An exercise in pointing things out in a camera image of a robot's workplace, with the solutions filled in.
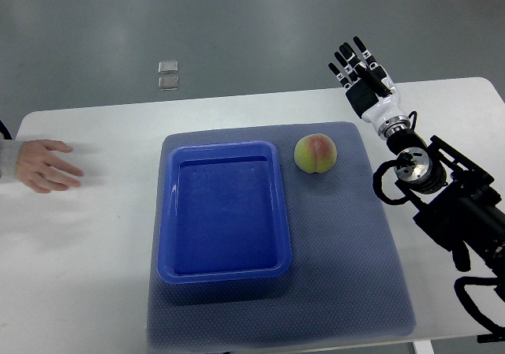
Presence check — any grey knit sleeve forearm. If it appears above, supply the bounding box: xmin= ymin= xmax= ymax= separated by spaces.
xmin=0 ymin=138 xmax=24 ymax=181

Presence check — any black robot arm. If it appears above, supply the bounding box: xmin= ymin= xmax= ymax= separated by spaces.
xmin=372 ymin=112 xmax=504 ymax=343

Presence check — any upper metal floor plate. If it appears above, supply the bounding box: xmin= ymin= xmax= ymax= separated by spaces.
xmin=158 ymin=60 xmax=178 ymax=74

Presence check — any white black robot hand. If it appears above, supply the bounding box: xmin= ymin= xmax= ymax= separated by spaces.
xmin=328 ymin=36 xmax=412 ymax=140

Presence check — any green red peach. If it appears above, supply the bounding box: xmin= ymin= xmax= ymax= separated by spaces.
xmin=294 ymin=133 xmax=338 ymax=173

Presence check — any blue textured mat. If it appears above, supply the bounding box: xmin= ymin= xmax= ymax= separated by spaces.
xmin=147 ymin=122 xmax=416 ymax=353

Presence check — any blue plastic tray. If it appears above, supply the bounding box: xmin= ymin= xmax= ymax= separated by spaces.
xmin=157 ymin=141 xmax=292 ymax=285

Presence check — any person's bare hand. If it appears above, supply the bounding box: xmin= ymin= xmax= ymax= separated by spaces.
xmin=15 ymin=140 xmax=84 ymax=194

